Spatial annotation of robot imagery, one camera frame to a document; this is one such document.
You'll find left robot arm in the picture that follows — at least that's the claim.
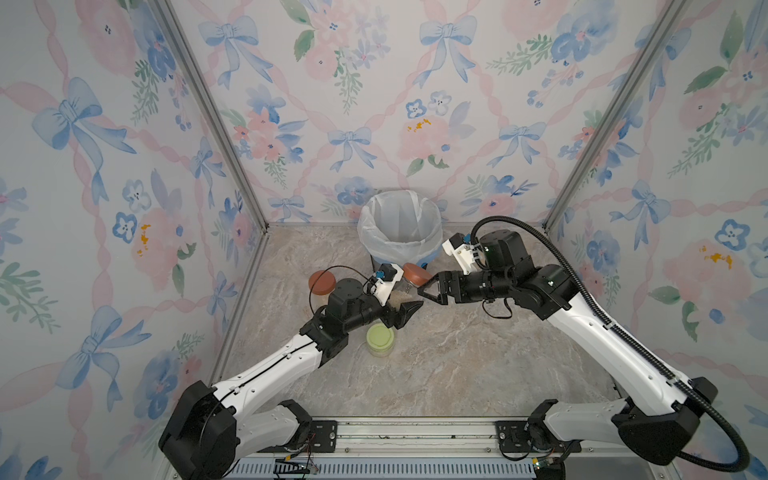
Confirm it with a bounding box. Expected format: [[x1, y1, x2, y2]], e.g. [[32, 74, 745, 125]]
[[158, 278, 423, 479]]

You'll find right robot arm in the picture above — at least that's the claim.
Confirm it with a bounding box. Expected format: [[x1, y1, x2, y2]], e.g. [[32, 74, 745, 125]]
[[419, 230, 704, 465]]

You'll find glass jar with rice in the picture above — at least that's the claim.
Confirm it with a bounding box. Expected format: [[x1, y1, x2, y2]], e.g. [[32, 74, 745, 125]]
[[393, 277, 418, 297]]

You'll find green lid jar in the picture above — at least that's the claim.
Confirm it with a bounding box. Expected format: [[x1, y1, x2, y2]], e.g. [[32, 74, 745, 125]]
[[366, 323, 395, 357]]

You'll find white trash bag liner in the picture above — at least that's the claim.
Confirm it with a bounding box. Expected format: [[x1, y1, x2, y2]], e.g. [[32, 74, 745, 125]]
[[357, 190, 443, 266]]

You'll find black mesh trash bin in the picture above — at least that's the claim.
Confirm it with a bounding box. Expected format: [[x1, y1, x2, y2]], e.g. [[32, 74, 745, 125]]
[[370, 256, 430, 277]]

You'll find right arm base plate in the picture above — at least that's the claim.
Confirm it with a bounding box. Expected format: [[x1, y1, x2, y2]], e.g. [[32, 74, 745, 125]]
[[494, 420, 582, 456]]

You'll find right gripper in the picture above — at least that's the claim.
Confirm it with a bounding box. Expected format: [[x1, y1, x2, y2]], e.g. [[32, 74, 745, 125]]
[[416, 268, 513, 303]]

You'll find red jar lid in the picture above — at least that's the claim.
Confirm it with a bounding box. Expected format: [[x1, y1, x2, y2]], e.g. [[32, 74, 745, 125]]
[[403, 263, 433, 287]]

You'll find aluminium front rail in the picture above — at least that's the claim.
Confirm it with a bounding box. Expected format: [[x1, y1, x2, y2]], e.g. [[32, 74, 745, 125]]
[[222, 417, 682, 479]]

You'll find left red lid jar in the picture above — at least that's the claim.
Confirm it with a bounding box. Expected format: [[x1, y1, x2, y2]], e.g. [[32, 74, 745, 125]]
[[308, 270, 337, 296]]

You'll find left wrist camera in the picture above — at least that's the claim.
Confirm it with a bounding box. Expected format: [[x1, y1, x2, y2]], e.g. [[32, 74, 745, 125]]
[[370, 263, 404, 306]]

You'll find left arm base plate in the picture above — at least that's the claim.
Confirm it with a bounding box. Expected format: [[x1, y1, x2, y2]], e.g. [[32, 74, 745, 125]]
[[260, 420, 338, 453]]

